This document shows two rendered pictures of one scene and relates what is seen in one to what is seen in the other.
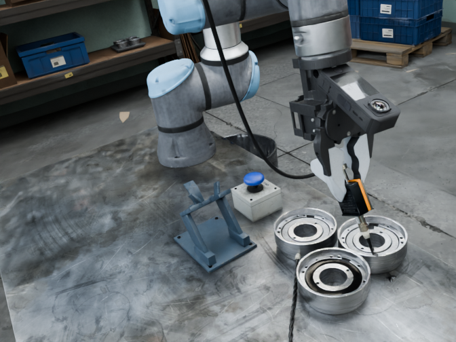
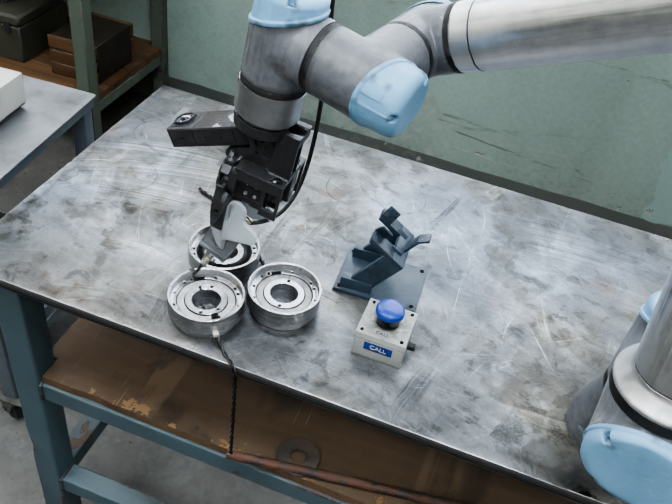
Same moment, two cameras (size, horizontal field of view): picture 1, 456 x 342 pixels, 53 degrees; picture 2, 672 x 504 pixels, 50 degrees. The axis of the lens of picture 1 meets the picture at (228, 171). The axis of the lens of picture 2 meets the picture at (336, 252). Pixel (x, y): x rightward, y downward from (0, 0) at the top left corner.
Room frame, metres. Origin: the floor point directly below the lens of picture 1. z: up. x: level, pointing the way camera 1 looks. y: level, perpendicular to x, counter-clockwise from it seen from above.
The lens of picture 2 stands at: (1.13, -0.64, 1.55)
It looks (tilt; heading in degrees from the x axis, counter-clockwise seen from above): 41 degrees down; 129
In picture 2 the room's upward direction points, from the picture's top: 10 degrees clockwise
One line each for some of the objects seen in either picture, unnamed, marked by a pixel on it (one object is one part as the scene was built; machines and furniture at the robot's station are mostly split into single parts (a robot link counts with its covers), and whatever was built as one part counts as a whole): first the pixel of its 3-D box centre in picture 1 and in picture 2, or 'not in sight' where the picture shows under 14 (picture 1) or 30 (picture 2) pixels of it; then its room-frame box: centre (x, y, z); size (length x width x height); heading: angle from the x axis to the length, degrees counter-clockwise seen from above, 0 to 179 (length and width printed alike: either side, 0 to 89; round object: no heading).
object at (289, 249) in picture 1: (305, 234); (283, 297); (0.63, -0.11, 0.82); 0.10 x 0.10 x 0.04
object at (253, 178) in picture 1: (254, 186); (388, 319); (0.76, -0.05, 0.85); 0.04 x 0.04 x 0.05
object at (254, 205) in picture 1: (255, 196); (388, 333); (0.77, -0.04, 0.82); 0.08 x 0.07 x 0.05; 26
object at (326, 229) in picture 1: (305, 235); (283, 297); (0.63, -0.11, 0.82); 0.08 x 0.08 x 0.02
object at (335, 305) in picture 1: (333, 281); (224, 255); (0.51, -0.12, 0.82); 0.10 x 0.10 x 0.04
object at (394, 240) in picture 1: (372, 245); (206, 304); (0.57, -0.20, 0.82); 0.08 x 0.08 x 0.02
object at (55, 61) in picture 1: (52, 55); not in sight; (3.97, 1.27, 0.56); 0.52 x 0.38 x 0.22; 113
